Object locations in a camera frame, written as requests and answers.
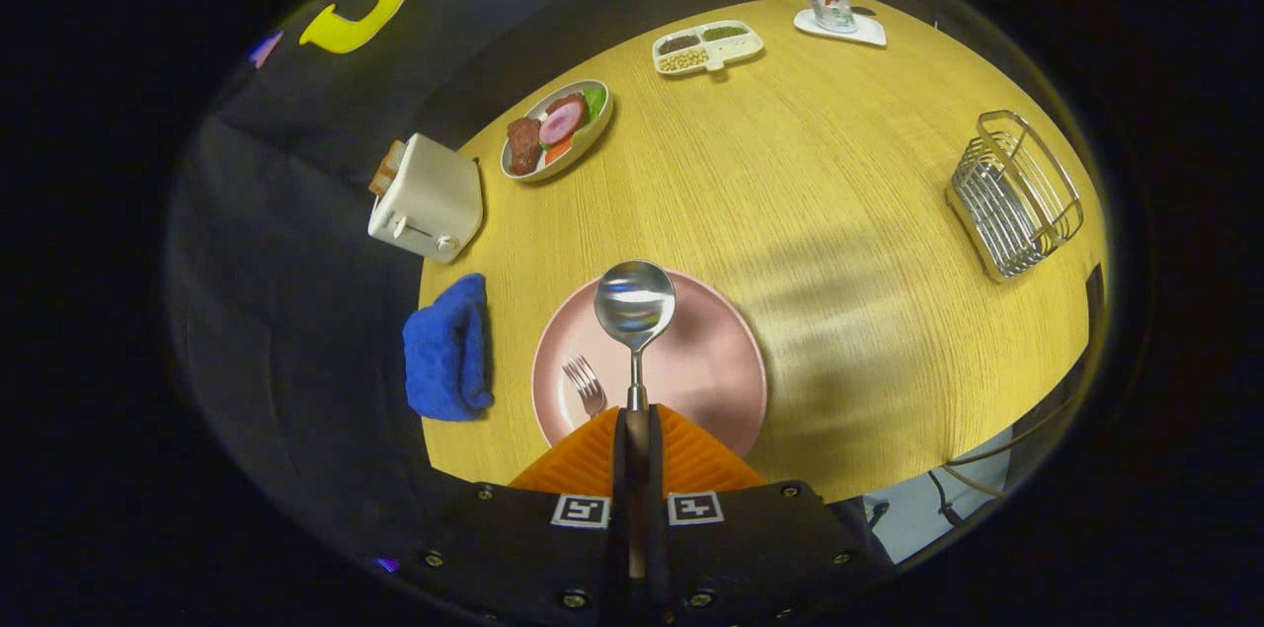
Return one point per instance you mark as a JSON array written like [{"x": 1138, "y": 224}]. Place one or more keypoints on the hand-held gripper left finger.
[{"x": 619, "y": 469}]

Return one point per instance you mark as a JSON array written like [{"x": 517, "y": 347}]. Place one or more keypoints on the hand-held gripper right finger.
[{"x": 658, "y": 469}]

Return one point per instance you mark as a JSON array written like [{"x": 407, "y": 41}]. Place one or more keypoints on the pink plate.
[{"x": 706, "y": 360}]

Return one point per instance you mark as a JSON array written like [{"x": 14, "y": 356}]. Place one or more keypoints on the blue cloth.
[{"x": 444, "y": 351}]

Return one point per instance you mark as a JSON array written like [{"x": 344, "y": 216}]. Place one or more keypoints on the orange carrot slice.
[{"x": 557, "y": 152}]

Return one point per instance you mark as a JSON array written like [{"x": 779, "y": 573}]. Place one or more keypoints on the white toaster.
[{"x": 434, "y": 202}]

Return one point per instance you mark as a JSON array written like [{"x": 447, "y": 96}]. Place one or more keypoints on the white food plate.
[{"x": 583, "y": 145}]

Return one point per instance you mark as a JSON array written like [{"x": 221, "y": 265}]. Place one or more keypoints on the brown meat piece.
[{"x": 524, "y": 145}]

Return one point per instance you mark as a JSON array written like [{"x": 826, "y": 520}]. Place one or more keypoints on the pink ham slice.
[{"x": 561, "y": 121}]

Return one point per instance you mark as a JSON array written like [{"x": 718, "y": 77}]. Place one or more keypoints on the green lettuce leaf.
[{"x": 594, "y": 100}]

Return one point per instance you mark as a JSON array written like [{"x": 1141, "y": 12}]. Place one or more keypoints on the toast slices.
[{"x": 387, "y": 168}]

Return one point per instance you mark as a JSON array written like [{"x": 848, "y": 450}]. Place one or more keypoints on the white divided seed dish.
[{"x": 736, "y": 45}]

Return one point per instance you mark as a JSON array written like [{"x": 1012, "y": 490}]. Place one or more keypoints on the dark flat panel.
[{"x": 1095, "y": 291}]

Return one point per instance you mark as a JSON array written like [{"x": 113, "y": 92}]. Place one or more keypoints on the white coaster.
[{"x": 869, "y": 33}]

